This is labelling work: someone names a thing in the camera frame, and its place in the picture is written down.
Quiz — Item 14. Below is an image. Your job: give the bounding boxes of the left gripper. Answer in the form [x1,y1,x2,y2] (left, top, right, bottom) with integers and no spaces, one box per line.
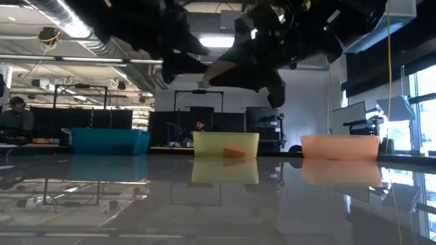
[136,13,211,85]

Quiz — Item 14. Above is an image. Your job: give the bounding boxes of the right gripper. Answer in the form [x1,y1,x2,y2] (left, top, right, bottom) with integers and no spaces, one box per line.
[208,13,343,110]

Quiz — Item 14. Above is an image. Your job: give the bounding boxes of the large tan block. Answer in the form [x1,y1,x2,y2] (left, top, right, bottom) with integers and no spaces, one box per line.
[203,60,238,86]

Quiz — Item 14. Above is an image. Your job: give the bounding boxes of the red block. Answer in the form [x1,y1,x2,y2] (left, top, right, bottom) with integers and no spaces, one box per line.
[222,146,247,159]

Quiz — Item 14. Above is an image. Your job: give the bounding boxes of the bright ceiling light panel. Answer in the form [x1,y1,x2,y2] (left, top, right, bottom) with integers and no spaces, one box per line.
[198,35,236,48]

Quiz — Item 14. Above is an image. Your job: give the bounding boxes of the grey ceiling box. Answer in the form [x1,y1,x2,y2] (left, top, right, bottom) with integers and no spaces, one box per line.
[219,9,243,31]

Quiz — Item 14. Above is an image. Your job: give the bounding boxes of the black equipment cart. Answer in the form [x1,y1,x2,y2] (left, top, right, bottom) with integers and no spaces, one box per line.
[245,106,285,152]

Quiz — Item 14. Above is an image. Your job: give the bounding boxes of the person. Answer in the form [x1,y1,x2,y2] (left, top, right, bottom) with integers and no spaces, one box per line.
[0,97,35,146]
[182,119,209,148]

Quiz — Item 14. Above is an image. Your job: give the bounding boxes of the black partition with monitor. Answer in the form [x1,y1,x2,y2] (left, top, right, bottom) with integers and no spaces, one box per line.
[149,106,246,148]

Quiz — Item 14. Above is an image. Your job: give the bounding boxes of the yellow plastic bin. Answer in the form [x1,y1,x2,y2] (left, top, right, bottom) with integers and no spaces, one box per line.
[192,131,260,159]

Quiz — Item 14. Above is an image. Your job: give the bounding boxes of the black partition panels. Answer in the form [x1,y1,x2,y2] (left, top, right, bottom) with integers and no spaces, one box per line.
[30,106,134,140]

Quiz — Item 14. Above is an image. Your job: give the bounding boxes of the white board panel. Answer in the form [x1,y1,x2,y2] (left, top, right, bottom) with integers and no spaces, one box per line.
[330,101,367,135]

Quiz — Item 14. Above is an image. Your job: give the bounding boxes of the blue plastic bin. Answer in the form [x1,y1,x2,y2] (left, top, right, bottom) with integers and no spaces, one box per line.
[70,127,151,157]

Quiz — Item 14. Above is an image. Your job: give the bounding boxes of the orange plastic bin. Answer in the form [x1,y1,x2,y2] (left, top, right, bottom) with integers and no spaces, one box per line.
[300,134,380,162]

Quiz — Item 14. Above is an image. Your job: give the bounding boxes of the black desk device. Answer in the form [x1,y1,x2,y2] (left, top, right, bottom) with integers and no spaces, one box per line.
[343,115,384,137]

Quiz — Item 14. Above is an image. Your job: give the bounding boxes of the long horizontal ceiling pipe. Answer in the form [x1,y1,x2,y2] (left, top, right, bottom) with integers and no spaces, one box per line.
[0,54,164,66]

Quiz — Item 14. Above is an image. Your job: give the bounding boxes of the grey tilted panel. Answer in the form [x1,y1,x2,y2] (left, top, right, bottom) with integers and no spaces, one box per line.
[376,95,416,123]

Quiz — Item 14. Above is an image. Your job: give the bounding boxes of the large corrugated silver duct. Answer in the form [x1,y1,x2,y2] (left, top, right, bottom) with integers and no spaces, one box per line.
[27,0,161,91]

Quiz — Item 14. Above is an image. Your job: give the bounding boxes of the ceiling cable reel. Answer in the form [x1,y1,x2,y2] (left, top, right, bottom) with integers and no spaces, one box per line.
[37,26,62,47]

